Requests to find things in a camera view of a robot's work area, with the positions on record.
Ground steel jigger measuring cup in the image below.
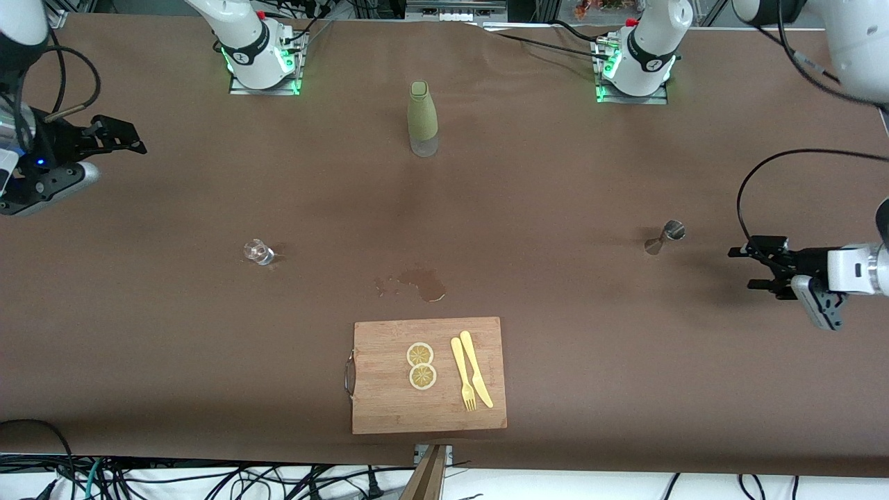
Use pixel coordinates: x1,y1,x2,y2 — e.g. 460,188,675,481
644,219,686,256

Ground clear glass shaker cup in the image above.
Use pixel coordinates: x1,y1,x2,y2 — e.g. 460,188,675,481
243,239,276,266

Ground brown table cover sheet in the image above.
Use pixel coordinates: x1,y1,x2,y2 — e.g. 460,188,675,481
0,12,889,480

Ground green sleeved glass bottle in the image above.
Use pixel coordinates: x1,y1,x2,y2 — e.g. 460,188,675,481
407,81,440,158

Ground yellow plastic knife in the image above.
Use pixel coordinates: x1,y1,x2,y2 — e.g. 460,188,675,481
459,331,495,409

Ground yellow plastic fork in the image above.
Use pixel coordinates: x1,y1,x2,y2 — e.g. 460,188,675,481
450,337,477,412

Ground wet spill stain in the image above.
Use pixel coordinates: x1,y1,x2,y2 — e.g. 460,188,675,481
374,268,447,304

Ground grey metal equipment box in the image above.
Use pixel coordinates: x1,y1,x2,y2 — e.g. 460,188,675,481
405,0,509,22

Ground wooden cutting board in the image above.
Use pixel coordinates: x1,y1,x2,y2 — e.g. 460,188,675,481
344,317,508,435

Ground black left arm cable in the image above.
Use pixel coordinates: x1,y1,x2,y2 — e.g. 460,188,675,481
738,0,889,240

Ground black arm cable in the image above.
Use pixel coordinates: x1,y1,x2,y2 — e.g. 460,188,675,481
738,0,889,240
14,45,102,140

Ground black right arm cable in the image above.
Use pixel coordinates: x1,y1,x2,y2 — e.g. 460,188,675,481
14,45,102,140

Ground aluminium frame profile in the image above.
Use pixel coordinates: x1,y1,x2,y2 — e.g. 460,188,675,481
40,0,98,30

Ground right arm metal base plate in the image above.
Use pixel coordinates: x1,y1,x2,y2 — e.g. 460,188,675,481
229,28,304,96

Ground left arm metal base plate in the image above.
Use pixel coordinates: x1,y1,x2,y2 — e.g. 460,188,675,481
595,38,670,106

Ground black looped floor cable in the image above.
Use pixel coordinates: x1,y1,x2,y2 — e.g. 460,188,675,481
0,419,74,500

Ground black base power cable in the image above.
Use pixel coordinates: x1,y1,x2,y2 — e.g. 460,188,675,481
483,19,608,60

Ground black cable bundle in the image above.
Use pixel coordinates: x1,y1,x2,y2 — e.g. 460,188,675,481
0,455,799,500

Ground upright wooden post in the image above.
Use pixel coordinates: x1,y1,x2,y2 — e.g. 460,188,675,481
399,444,449,500

